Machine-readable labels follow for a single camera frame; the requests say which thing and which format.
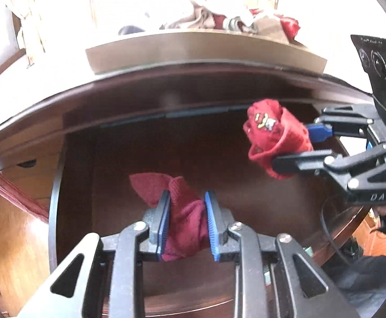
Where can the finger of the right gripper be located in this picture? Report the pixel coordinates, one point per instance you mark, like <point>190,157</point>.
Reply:
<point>302,162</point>
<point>346,120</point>

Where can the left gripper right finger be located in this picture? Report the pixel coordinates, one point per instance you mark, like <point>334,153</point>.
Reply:
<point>274,276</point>

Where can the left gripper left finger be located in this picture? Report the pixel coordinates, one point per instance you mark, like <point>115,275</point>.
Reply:
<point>104,270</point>

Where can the red underwear with print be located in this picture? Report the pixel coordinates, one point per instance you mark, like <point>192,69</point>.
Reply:
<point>274,131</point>

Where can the maroon underwear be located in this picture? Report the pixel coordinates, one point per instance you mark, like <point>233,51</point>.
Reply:
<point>188,228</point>

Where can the bright red underwear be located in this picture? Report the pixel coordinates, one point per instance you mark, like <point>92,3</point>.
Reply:
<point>290,25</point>

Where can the beige ribbed underwear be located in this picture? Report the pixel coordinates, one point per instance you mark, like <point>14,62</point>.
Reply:
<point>270,26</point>

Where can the striped grey white underwear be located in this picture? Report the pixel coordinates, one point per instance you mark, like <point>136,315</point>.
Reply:
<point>237,25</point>

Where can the tan underwear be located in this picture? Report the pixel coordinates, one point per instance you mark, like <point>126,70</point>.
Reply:
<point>195,16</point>

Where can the green underwear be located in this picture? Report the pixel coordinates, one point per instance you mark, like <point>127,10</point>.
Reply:
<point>130,29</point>

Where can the right forearm dark sleeve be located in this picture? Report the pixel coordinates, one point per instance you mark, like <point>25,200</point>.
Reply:
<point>362,281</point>

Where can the shallow beige cardboard tray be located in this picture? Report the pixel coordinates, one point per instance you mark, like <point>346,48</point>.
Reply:
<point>193,44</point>

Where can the dark wooden dresser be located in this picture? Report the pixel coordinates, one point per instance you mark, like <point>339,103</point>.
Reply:
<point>70,142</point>

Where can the beige striped curtain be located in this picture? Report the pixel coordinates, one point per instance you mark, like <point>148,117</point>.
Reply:
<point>35,31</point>

